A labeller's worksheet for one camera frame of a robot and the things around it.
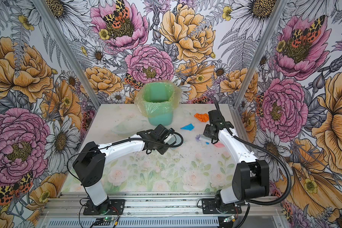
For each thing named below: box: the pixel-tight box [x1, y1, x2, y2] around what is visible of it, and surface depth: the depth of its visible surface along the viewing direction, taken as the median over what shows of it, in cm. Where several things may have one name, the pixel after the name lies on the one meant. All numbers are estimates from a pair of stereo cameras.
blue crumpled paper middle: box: [180, 123, 195, 132], surface depth 111 cm
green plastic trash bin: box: [144, 82, 176, 126], surface depth 102 cm
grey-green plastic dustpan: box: [163, 133, 182, 150], surface depth 76 cm
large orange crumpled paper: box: [193, 113, 210, 123], surface depth 114 cm
